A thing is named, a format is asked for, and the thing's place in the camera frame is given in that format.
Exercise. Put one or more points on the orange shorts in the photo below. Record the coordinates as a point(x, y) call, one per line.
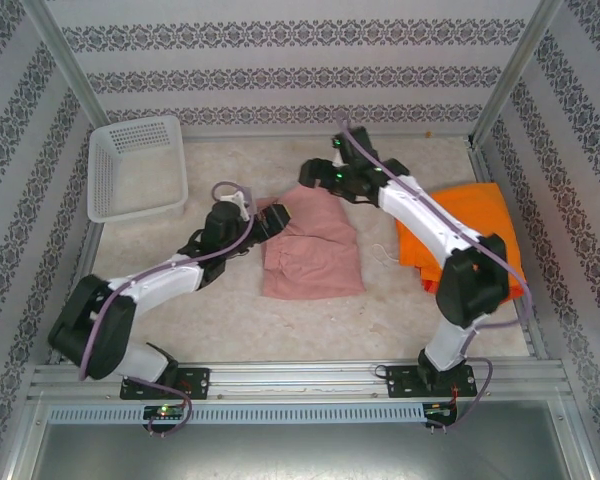
point(485, 210)

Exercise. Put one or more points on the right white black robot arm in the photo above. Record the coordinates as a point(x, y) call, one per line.
point(430, 220)

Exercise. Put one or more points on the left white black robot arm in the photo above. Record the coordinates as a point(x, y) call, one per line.
point(155, 280)

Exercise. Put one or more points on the white plastic mesh basket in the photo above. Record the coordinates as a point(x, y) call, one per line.
point(100, 190)

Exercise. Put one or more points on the grey metal panel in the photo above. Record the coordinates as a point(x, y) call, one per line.
point(305, 455)

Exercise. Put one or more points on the aluminium back rail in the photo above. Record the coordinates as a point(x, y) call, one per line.
point(260, 132)

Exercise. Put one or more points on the aluminium side rail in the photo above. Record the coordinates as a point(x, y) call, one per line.
point(484, 175)
point(87, 245)

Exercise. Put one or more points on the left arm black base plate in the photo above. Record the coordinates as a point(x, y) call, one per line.
point(195, 382)

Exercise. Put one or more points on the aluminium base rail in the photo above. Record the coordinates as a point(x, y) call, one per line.
point(305, 372)

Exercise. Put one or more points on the aluminium frame post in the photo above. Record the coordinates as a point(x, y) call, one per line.
point(62, 55)
point(517, 70)

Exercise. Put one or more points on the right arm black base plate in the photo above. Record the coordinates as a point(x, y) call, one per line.
point(400, 382)

